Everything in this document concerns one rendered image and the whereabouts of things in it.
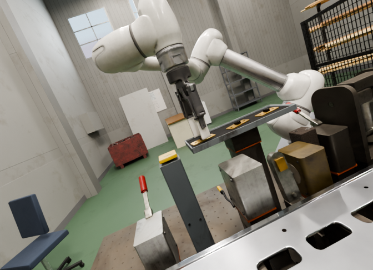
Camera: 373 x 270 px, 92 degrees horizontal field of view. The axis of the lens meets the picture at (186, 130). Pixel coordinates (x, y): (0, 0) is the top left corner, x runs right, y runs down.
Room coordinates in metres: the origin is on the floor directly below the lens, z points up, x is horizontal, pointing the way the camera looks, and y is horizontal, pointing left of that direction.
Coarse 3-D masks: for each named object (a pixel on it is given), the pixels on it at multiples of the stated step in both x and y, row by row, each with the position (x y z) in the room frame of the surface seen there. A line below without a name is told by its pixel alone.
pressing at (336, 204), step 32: (320, 192) 0.36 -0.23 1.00; (352, 192) 0.33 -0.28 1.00; (256, 224) 0.34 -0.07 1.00; (288, 224) 0.32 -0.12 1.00; (320, 224) 0.29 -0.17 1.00; (352, 224) 0.27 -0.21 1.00; (192, 256) 0.33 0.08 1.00; (224, 256) 0.30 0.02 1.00; (256, 256) 0.28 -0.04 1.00; (320, 256) 0.24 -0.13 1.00; (352, 256) 0.22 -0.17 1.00
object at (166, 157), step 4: (168, 152) 0.60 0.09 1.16; (172, 152) 0.58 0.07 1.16; (160, 156) 0.59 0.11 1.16; (164, 156) 0.57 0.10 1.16; (168, 156) 0.55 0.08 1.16; (172, 156) 0.55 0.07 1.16; (176, 156) 0.55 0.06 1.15; (160, 160) 0.54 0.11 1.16; (164, 160) 0.54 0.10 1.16; (168, 160) 0.54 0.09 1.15
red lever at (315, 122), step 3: (288, 102) 0.64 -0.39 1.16; (294, 111) 0.61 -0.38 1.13; (297, 111) 0.60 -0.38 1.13; (300, 111) 0.60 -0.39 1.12; (300, 114) 0.59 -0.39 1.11; (303, 114) 0.59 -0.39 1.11; (306, 117) 0.57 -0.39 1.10; (309, 117) 0.57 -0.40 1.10; (309, 120) 0.56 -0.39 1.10; (312, 120) 0.55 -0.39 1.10; (315, 120) 0.55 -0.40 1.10; (318, 120) 0.54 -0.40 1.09; (312, 123) 0.55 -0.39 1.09; (315, 123) 0.54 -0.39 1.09; (318, 123) 0.53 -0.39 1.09; (321, 123) 0.53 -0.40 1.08; (312, 126) 0.55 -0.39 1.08
